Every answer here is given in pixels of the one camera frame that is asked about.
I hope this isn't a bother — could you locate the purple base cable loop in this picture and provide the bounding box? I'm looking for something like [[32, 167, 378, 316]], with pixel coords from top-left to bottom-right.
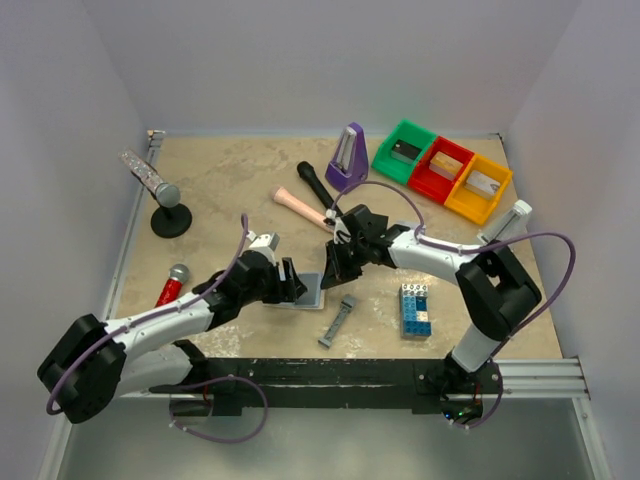
[[168, 374, 271, 444]]

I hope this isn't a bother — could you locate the beige card holder wallet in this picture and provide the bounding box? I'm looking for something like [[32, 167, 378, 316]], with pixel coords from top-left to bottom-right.
[[273, 272, 324, 310]]

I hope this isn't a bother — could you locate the glitter microphone on stand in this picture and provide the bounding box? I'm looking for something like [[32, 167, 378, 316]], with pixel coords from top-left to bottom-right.
[[118, 149, 181, 208]]

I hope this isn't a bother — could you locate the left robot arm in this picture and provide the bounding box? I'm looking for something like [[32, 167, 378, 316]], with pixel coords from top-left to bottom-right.
[[37, 250, 307, 424]]

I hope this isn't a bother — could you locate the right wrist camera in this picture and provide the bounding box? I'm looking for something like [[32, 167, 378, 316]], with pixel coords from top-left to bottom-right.
[[324, 209, 351, 244]]

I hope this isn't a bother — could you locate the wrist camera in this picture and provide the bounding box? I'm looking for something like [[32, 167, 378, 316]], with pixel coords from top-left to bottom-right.
[[248, 232, 280, 256], [324, 209, 351, 244]]

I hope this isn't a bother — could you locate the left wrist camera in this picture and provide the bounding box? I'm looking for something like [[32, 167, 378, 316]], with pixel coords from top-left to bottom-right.
[[248, 232, 280, 256]]

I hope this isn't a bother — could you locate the aluminium frame rail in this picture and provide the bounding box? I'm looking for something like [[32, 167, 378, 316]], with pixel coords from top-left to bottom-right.
[[96, 130, 166, 321]]

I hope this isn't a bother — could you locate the black card in green bin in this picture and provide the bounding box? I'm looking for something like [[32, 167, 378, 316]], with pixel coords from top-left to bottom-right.
[[390, 140, 422, 164]]

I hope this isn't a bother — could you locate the green storage bin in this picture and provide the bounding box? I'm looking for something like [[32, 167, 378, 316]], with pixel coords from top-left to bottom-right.
[[372, 119, 438, 185]]

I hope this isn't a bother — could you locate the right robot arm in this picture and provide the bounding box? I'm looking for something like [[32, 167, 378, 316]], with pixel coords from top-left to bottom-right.
[[321, 205, 542, 374]]

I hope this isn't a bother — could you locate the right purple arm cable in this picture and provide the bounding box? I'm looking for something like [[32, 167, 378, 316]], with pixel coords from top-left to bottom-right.
[[329, 180, 577, 361]]

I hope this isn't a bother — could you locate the blue toy brick block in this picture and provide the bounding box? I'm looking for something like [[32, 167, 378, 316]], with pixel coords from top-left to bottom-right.
[[398, 283, 432, 338]]

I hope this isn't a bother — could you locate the tan card in red bin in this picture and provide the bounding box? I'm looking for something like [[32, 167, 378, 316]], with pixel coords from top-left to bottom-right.
[[429, 152, 463, 181]]

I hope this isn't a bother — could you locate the white metronome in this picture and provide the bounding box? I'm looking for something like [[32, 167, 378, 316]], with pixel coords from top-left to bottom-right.
[[477, 200, 532, 245]]

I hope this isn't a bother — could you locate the red storage bin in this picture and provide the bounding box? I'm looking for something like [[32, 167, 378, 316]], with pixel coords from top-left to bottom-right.
[[408, 136, 474, 204]]

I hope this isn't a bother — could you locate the black microphone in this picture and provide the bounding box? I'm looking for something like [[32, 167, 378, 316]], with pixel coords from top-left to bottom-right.
[[296, 161, 334, 209]]

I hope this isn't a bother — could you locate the red glitter microphone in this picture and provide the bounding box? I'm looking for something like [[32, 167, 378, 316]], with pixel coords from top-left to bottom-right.
[[155, 263, 190, 307]]

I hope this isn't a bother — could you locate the yellow storage bin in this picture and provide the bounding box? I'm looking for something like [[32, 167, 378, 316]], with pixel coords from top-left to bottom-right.
[[444, 154, 513, 225]]

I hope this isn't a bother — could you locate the grey truss beam piece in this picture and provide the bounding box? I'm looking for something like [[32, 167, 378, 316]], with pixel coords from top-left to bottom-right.
[[318, 295, 357, 349]]

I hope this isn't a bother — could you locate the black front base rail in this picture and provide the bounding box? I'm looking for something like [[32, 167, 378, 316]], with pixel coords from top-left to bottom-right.
[[151, 358, 500, 414]]

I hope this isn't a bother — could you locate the black round microphone stand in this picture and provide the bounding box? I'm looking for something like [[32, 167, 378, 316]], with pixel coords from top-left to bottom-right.
[[150, 203, 193, 239]]

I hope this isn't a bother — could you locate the white VIP credit card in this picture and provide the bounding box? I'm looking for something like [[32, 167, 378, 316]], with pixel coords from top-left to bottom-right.
[[398, 221, 425, 235]]

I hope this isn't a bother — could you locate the purple metronome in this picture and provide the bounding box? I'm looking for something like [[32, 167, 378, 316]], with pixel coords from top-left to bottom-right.
[[325, 122, 369, 192]]

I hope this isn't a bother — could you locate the pink microphone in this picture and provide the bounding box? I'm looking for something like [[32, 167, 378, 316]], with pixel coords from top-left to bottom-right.
[[270, 186, 332, 232]]

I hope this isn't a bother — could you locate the white card in yellow bin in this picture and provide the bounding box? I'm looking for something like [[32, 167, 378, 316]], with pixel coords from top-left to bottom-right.
[[465, 170, 501, 199]]

